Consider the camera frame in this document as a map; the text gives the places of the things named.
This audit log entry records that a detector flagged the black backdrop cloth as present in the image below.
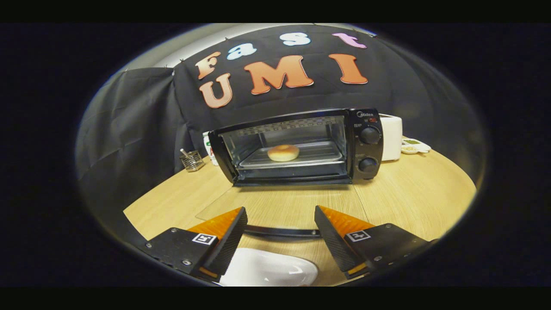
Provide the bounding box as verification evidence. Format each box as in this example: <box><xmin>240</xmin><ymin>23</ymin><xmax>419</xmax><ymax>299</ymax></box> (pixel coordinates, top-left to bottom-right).
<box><xmin>75</xmin><ymin>25</ymin><xmax>487</xmax><ymax>242</ymax></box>

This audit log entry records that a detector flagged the white plate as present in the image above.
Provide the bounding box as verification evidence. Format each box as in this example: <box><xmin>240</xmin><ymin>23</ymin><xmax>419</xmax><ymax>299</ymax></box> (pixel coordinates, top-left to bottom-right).
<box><xmin>219</xmin><ymin>248</ymin><xmax>319</xmax><ymax>287</ymax></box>

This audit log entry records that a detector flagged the small white dish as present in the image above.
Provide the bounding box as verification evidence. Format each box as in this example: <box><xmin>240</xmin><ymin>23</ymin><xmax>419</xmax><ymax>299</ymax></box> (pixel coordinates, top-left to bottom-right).
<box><xmin>400</xmin><ymin>138</ymin><xmax>431</xmax><ymax>155</ymax></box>

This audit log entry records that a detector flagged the black toaster oven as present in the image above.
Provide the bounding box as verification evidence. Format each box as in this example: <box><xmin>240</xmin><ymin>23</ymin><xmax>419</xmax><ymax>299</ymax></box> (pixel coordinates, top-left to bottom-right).
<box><xmin>196</xmin><ymin>108</ymin><xmax>384</xmax><ymax>239</ymax></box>

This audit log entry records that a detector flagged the wire mesh holder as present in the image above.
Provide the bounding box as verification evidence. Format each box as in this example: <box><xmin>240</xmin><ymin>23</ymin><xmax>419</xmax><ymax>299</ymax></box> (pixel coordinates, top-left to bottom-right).
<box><xmin>180</xmin><ymin>149</ymin><xmax>205</xmax><ymax>172</ymax></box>

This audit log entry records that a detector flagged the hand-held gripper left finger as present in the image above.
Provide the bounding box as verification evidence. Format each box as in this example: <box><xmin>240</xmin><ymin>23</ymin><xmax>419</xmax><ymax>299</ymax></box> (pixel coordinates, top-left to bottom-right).
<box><xmin>144</xmin><ymin>207</ymin><xmax>248</xmax><ymax>282</ymax></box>

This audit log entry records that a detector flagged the glazed donut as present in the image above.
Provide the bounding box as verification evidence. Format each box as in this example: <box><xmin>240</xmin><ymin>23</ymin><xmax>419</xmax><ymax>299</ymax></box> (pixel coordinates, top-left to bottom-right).
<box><xmin>267</xmin><ymin>144</ymin><xmax>300</xmax><ymax>162</ymax></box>

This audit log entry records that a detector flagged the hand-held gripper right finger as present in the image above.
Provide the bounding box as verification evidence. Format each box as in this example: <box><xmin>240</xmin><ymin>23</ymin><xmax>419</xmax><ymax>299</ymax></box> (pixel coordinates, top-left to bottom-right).
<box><xmin>314</xmin><ymin>205</ymin><xmax>440</xmax><ymax>279</ymax></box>

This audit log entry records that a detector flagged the white bottle green label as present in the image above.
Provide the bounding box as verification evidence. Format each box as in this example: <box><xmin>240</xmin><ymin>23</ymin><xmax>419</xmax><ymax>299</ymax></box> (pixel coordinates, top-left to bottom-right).
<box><xmin>202</xmin><ymin>131</ymin><xmax>218</xmax><ymax>166</ymax></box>

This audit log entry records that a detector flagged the white appliance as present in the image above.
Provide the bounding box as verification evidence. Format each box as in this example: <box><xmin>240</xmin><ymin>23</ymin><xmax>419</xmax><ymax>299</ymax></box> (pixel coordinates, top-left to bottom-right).
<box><xmin>379</xmin><ymin>114</ymin><xmax>403</xmax><ymax>162</ymax></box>

